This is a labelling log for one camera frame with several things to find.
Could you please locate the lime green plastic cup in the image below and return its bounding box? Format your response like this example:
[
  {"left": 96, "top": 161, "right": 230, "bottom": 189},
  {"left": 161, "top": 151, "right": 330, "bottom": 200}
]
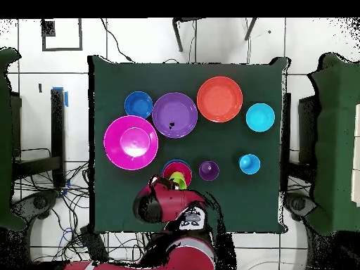
[{"left": 168, "top": 171, "right": 188, "bottom": 191}]

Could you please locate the green-clothed side table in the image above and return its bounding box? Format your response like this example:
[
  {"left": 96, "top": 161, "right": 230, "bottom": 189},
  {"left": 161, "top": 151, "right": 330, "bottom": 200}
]
[
  {"left": 305, "top": 53, "right": 360, "bottom": 236},
  {"left": 0, "top": 47, "right": 27, "bottom": 231}
]

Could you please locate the tangle of floor cables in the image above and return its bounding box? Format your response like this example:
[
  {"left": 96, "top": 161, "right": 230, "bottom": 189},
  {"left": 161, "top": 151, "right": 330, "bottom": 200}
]
[{"left": 13, "top": 147, "right": 153, "bottom": 265}]

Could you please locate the black camera stand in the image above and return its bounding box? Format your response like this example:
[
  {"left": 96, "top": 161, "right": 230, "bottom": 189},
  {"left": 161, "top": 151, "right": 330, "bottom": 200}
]
[{"left": 172, "top": 17, "right": 259, "bottom": 53}]

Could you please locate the wide orange bowl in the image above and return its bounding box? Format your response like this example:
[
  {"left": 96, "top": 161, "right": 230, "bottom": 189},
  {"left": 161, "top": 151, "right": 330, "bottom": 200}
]
[{"left": 196, "top": 76, "right": 243, "bottom": 124}]

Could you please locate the wide purple bowl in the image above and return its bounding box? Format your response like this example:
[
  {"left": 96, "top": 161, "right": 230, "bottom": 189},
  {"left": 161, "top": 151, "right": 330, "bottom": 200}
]
[{"left": 152, "top": 91, "right": 199, "bottom": 139}]

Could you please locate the blue straight-sided bowl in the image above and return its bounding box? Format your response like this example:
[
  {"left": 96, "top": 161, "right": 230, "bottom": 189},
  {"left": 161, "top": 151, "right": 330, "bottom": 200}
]
[{"left": 161, "top": 158, "right": 193, "bottom": 184}]

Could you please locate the large pink bowl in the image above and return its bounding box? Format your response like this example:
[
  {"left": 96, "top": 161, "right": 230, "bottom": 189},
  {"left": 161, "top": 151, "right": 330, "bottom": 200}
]
[{"left": 103, "top": 115, "right": 160, "bottom": 172}]

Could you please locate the light blue plastic cup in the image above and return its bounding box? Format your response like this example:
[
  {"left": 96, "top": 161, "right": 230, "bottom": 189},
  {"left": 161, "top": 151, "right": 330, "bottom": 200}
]
[{"left": 238, "top": 153, "right": 262, "bottom": 176}]

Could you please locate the dark blue small bowl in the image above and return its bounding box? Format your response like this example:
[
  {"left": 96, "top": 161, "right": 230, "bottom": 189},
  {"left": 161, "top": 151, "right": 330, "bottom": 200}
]
[{"left": 124, "top": 90, "right": 155, "bottom": 120}]

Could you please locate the thin black floor cable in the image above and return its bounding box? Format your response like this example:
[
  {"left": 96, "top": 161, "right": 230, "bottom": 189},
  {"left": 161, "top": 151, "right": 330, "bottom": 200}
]
[{"left": 100, "top": 18, "right": 136, "bottom": 63}]

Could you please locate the dark green tablecloth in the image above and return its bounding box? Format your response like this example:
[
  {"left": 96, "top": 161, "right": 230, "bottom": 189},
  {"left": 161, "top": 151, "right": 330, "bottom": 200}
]
[{"left": 88, "top": 55, "right": 290, "bottom": 236}]

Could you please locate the light blue small bowl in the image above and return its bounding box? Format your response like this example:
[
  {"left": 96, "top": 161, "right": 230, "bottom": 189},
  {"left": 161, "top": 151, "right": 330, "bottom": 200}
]
[{"left": 245, "top": 103, "right": 276, "bottom": 133}]

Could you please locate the black power strip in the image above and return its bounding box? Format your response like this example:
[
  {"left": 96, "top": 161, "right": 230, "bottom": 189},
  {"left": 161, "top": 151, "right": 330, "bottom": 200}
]
[{"left": 79, "top": 224, "right": 110, "bottom": 265}]

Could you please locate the black bench frame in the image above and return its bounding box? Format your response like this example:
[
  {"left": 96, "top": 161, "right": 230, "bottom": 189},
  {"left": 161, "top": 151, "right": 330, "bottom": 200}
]
[
  {"left": 11, "top": 88, "right": 68, "bottom": 188},
  {"left": 281, "top": 92, "right": 321, "bottom": 169}
]

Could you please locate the black round machine base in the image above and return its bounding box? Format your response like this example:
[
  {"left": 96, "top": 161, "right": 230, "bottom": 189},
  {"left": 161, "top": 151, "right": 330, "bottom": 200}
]
[
  {"left": 12, "top": 191, "right": 60, "bottom": 221},
  {"left": 283, "top": 192, "right": 318, "bottom": 222}
]

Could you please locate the purple plastic cup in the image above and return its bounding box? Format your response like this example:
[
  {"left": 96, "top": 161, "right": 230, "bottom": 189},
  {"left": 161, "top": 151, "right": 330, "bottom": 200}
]
[{"left": 198, "top": 160, "right": 221, "bottom": 181}]

